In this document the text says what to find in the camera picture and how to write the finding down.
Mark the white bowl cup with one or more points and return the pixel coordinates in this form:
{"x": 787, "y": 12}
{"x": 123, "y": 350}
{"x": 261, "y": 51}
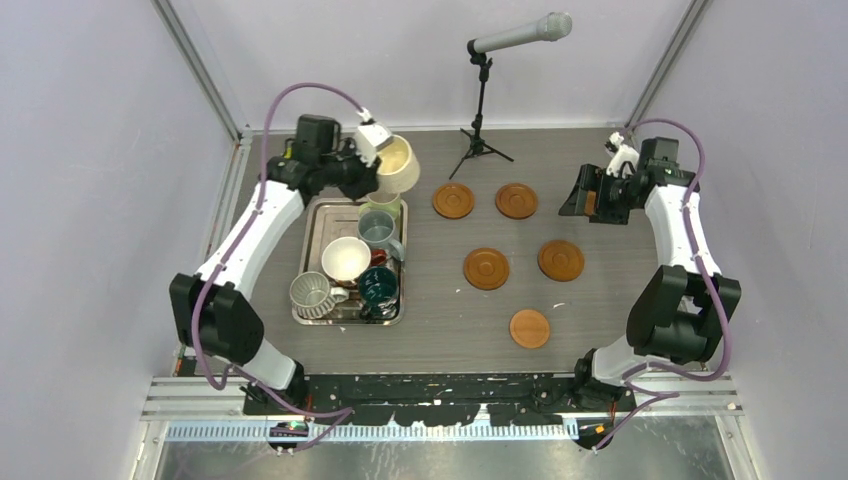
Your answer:
{"x": 345, "y": 259}

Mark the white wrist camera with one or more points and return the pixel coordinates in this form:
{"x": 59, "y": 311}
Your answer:
{"x": 370, "y": 137}
{"x": 623, "y": 158}

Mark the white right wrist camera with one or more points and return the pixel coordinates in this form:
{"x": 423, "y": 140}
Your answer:
{"x": 623, "y": 158}

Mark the brown ridged wooden coaster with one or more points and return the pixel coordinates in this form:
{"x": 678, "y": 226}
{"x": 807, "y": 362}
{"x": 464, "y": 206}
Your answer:
{"x": 589, "y": 204}
{"x": 486, "y": 268}
{"x": 453, "y": 201}
{"x": 516, "y": 201}
{"x": 560, "y": 260}

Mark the light wooden coaster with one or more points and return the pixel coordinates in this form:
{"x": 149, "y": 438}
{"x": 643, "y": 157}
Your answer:
{"x": 529, "y": 329}

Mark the grey-blue mug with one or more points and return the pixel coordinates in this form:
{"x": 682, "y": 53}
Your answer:
{"x": 379, "y": 230}

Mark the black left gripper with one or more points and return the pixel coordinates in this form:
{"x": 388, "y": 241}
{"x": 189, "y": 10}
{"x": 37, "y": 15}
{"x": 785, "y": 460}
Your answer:
{"x": 366, "y": 179}

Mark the aluminium front rail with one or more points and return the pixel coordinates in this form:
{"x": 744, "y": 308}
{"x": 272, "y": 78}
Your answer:
{"x": 191, "y": 413}

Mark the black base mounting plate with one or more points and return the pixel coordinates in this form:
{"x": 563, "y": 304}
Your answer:
{"x": 430, "y": 397}

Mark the dark green patterned mug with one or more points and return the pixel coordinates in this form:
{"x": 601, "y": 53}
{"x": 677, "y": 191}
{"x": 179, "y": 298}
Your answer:
{"x": 379, "y": 290}

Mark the silver metal tray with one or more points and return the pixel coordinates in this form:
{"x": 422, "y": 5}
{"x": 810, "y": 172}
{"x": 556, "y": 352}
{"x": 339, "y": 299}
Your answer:
{"x": 329, "y": 219}

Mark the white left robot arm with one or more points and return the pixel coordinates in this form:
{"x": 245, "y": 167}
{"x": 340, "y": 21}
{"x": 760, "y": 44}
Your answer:
{"x": 211, "y": 307}

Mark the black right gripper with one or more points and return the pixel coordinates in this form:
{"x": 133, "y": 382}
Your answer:
{"x": 592, "y": 177}

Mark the grey ribbed mug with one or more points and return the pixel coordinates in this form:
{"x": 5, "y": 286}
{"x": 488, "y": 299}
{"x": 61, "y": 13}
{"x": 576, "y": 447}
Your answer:
{"x": 313, "y": 296}

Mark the light green cup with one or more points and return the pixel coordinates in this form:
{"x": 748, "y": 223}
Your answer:
{"x": 381, "y": 201}

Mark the cream mug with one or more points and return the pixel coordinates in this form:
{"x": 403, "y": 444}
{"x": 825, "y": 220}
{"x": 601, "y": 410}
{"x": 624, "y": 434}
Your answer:
{"x": 399, "y": 168}

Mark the silver microphone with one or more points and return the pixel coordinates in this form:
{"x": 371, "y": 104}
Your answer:
{"x": 550, "y": 28}

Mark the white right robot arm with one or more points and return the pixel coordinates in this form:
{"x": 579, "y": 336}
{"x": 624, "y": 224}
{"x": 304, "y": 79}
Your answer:
{"x": 683, "y": 312}

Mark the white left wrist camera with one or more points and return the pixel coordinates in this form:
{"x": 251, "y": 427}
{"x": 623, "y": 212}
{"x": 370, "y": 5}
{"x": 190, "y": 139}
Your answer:
{"x": 370, "y": 137}

